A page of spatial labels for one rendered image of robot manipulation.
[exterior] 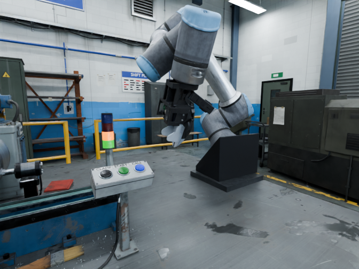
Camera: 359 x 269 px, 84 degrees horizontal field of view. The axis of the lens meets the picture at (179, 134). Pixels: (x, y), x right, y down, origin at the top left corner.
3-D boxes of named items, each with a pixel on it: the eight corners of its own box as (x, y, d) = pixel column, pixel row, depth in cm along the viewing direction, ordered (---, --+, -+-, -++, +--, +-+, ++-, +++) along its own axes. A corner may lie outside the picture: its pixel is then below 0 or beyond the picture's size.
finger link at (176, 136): (161, 148, 61) (166, 121, 57) (177, 145, 65) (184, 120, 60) (165, 153, 59) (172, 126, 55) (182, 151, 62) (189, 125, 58)
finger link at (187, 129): (175, 133, 61) (181, 107, 57) (180, 133, 62) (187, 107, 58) (183, 141, 58) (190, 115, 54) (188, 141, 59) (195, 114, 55)
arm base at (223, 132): (224, 155, 136) (218, 143, 141) (246, 139, 126) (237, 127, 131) (206, 155, 124) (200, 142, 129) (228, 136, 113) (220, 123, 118)
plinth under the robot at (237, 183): (226, 192, 106) (226, 187, 105) (190, 175, 132) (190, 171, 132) (262, 180, 123) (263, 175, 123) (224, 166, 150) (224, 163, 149)
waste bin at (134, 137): (137, 145, 623) (137, 126, 615) (142, 148, 592) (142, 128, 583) (125, 147, 602) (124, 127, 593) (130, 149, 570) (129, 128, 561)
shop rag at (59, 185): (51, 182, 120) (51, 180, 120) (73, 180, 124) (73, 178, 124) (43, 192, 106) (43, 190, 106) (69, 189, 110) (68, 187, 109)
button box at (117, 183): (94, 199, 54) (94, 185, 51) (90, 182, 59) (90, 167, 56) (152, 186, 63) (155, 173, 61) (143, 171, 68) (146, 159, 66)
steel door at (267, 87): (288, 143, 664) (294, 70, 630) (287, 143, 658) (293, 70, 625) (259, 139, 753) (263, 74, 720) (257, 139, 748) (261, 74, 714)
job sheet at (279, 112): (283, 124, 342) (285, 106, 337) (283, 124, 341) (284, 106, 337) (273, 123, 362) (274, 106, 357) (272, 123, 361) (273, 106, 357)
